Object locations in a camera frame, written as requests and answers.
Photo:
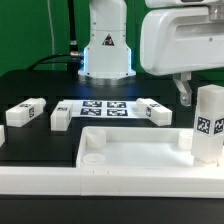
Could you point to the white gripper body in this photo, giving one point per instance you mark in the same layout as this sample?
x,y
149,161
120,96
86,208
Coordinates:
x,y
181,40

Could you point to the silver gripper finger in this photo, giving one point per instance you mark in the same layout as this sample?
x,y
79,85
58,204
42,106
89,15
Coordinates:
x,y
181,81

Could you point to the white desk top tray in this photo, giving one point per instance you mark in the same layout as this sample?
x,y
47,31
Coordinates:
x,y
132,147

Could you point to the white marker sheet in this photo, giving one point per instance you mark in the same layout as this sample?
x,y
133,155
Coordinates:
x,y
105,109

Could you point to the white L-shaped fence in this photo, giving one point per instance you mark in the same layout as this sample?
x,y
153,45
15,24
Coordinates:
x,y
193,182

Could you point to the white block left edge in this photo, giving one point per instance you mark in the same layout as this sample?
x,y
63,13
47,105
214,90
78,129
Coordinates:
x,y
2,135

